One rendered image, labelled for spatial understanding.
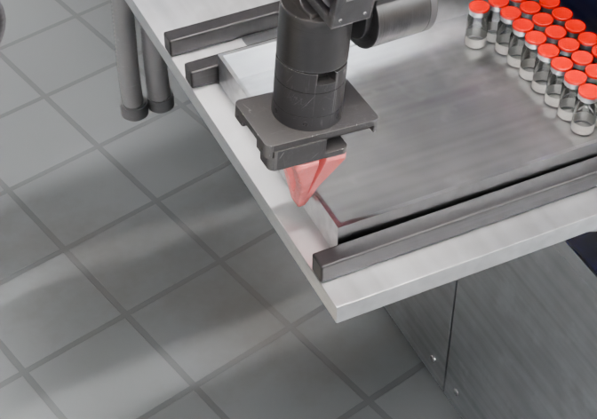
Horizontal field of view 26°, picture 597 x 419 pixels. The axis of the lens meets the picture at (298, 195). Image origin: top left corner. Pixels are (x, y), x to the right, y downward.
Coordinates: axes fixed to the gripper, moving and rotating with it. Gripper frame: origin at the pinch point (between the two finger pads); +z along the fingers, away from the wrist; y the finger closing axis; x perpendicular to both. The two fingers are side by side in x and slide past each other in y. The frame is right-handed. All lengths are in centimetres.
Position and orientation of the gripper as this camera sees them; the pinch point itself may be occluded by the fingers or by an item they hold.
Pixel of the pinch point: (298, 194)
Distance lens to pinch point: 110.8
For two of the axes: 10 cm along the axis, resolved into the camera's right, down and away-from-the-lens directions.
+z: -0.7, 7.5, 6.5
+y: 8.9, -2.4, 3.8
